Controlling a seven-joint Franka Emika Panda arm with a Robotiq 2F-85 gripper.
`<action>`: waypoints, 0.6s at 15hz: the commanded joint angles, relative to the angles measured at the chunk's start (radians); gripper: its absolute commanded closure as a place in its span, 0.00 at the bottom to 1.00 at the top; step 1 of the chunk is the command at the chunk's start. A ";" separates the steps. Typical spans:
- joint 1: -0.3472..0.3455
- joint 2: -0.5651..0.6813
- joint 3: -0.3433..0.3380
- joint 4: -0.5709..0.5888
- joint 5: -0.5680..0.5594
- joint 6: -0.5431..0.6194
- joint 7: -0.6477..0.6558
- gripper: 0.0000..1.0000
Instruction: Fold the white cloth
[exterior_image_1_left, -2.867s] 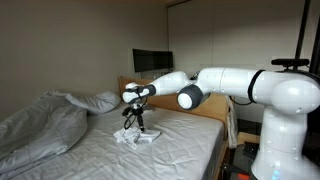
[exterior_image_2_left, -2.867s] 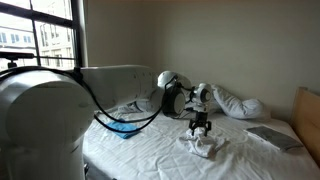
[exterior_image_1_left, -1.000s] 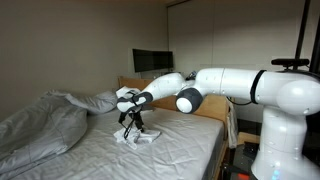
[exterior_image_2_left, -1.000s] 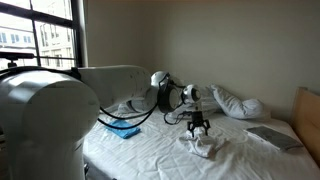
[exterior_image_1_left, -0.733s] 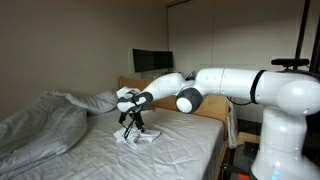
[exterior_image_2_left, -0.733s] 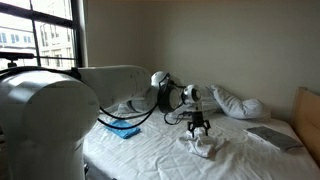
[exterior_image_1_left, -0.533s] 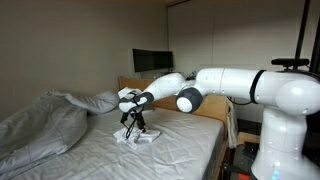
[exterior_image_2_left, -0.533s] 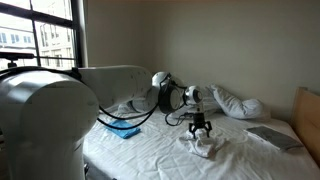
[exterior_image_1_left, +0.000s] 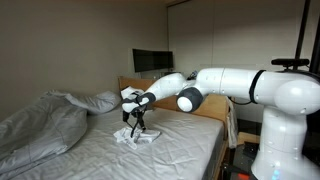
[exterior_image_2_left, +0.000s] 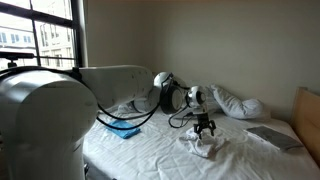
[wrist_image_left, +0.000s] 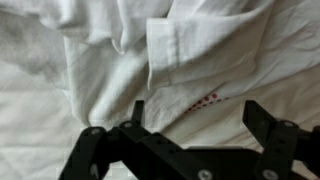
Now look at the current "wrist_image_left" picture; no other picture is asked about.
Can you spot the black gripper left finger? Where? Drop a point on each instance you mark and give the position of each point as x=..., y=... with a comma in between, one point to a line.
x=100, y=153

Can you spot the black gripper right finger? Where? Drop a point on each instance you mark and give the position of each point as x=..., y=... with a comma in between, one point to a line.
x=280, y=146

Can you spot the white cloth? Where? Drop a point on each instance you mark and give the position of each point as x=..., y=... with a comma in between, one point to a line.
x=193, y=50

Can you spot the white sheeted mattress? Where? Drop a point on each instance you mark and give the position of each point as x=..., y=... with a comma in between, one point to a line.
x=30, y=133

